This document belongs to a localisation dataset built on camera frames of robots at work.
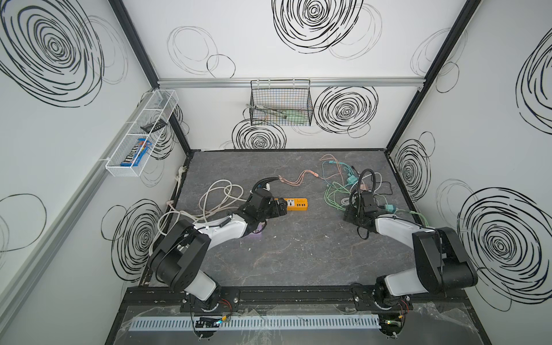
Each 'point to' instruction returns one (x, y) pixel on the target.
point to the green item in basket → (295, 116)
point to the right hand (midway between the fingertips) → (351, 214)
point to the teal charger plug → (390, 208)
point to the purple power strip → (257, 236)
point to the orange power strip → (296, 204)
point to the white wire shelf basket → (149, 123)
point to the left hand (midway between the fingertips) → (282, 204)
